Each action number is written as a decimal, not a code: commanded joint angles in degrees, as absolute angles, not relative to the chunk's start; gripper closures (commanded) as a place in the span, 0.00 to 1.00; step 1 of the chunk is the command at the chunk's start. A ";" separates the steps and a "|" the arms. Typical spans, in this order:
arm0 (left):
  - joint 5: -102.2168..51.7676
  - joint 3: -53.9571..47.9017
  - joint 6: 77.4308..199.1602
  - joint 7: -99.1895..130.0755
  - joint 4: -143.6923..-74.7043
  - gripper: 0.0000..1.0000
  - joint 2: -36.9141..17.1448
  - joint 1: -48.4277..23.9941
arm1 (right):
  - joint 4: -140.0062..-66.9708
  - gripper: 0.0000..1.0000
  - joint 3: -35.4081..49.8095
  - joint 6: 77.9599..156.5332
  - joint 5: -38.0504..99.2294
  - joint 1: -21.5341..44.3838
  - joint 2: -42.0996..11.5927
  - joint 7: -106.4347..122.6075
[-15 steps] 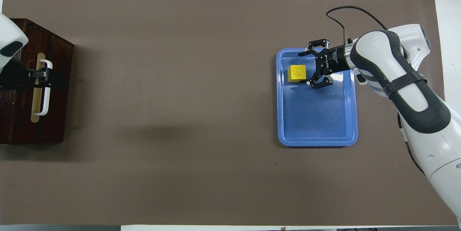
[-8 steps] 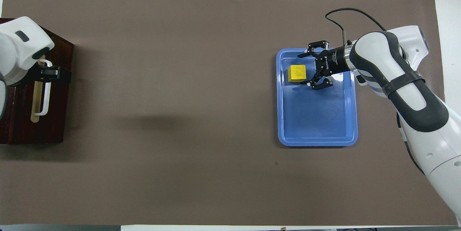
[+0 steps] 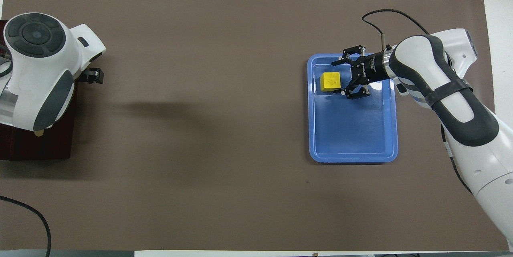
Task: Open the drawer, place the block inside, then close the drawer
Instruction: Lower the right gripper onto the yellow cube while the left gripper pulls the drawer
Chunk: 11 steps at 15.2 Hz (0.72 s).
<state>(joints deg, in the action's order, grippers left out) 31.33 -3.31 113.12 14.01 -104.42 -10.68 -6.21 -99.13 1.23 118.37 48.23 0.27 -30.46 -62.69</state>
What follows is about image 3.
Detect blue plastic tray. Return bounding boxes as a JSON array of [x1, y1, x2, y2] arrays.
[[307, 53, 398, 164]]

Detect yellow block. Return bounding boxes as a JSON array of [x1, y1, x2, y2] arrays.
[[320, 72, 341, 92]]

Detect black loose cable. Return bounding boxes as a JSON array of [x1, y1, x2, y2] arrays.
[[0, 195, 52, 257]]

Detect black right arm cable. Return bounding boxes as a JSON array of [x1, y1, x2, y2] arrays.
[[362, 8, 474, 194]]

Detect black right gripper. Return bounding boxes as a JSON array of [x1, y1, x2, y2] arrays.
[[331, 45, 392, 101]]

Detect brown table mat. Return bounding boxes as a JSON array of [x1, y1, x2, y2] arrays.
[[0, 0, 509, 251]]

